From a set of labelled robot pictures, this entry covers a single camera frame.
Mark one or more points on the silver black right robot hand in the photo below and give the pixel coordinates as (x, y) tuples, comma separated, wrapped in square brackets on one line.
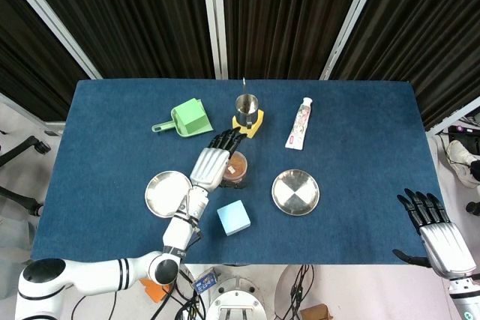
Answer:
[(446, 249)]

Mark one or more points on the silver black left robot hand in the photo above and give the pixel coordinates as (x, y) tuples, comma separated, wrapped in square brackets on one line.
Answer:
[(210, 166)]

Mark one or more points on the brown transparent cup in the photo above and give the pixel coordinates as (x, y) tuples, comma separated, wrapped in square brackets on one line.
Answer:
[(238, 166)]

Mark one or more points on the light blue cube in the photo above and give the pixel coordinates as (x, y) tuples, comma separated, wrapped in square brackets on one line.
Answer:
[(233, 219)]

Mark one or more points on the round grey robot base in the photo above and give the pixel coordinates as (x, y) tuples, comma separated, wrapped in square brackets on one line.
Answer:
[(234, 297)]

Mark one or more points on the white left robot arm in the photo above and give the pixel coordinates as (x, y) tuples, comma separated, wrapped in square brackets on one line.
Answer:
[(93, 271)]

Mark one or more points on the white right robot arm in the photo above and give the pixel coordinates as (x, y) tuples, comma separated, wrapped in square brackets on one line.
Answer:
[(465, 301)]

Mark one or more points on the yellow square coaster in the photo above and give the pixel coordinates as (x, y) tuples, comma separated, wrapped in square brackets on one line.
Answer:
[(243, 132)]

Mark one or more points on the steel plate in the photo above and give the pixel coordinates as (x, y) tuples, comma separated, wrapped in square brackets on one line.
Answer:
[(295, 192), (165, 192)]

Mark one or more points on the green cube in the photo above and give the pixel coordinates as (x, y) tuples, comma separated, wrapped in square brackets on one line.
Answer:
[(191, 117)]

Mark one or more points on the green plastic dustpan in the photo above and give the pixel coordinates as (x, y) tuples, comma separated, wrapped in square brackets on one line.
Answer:
[(161, 126)]

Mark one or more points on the stainless steel cup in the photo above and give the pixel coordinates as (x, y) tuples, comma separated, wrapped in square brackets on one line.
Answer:
[(246, 112)]

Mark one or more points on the thin metal stirrer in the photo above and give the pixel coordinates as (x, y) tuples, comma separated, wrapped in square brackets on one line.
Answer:
[(244, 87)]

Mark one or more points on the white sneaker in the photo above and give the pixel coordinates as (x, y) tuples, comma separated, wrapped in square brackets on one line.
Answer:
[(459, 155)]

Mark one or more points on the white toothpaste tube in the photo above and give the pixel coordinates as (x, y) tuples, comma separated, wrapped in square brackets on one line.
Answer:
[(298, 129)]

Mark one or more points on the blue tablecloth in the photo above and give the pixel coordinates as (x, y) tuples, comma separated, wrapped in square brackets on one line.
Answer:
[(337, 234)]

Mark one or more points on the small blue box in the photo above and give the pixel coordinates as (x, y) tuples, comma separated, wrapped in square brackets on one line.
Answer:
[(206, 280)]

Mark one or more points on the orange flat object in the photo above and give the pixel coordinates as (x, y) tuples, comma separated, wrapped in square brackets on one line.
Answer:
[(153, 290)]

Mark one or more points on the brown cardboard object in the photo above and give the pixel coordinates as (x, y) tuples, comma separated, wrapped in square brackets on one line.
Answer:
[(317, 312)]

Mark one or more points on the dark pleated curtain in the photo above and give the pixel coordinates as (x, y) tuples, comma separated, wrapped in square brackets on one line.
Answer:
[(150, 16)]

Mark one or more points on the black office chair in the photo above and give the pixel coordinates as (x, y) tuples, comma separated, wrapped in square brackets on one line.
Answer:
[(35, 144)]

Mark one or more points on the white frame pole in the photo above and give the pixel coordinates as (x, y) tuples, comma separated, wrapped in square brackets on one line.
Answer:
[(351, 16), (77, 50), (216, 35), (453, 119)]

